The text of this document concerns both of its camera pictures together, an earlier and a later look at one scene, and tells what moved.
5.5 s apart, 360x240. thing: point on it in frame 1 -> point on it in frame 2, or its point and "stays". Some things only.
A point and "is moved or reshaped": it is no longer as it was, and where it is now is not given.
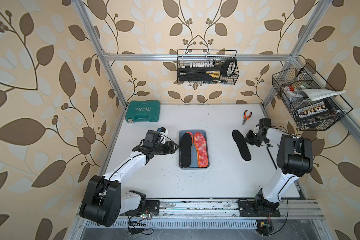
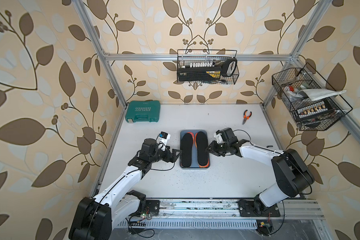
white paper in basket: x=315 y=94 stays
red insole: x=192 y=136 stays
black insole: x=242 y=144 is moved or reshaped
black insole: x=186 y=141 stays
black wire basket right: x=314 y=106 stays
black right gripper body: x=253 y=138 -> x=219 y=149
